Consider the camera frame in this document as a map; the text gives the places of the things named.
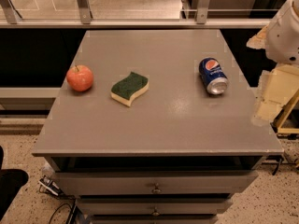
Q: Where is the top drawer with knob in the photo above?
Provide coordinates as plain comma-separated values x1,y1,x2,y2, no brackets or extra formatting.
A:
52,171,258,196

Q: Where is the black floor cable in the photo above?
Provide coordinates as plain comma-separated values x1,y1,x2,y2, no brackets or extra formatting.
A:
48,199,78,224

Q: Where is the metal railing frame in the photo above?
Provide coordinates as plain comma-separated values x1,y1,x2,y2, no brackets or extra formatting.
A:
0,0,286,29

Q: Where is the middle drawer with knob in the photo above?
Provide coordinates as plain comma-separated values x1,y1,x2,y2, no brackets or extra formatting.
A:
77,198,232,216

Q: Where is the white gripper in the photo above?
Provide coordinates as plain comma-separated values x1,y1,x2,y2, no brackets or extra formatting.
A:
246,0,299,125

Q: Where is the black chair edge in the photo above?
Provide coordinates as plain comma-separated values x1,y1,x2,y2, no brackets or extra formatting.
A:
0,147,29,220

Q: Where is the green yellow sponge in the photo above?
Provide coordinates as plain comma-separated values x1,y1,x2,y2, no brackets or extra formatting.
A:
111,72,149,107

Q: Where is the drawer with knob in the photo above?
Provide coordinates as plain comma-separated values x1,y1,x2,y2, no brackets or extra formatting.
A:
77,198,232,216
52,171,258,196

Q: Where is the yellow metal stand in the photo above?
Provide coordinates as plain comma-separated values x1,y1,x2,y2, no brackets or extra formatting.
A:
275,90,299,135

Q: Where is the red apple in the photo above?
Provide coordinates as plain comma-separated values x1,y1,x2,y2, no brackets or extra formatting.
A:
66,65,93,91

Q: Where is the power strip on floor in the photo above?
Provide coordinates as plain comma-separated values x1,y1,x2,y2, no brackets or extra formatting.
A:
39,175,61,196

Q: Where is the blue pepsi can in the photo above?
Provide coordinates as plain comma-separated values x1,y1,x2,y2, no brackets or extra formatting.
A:
199,58,228,95

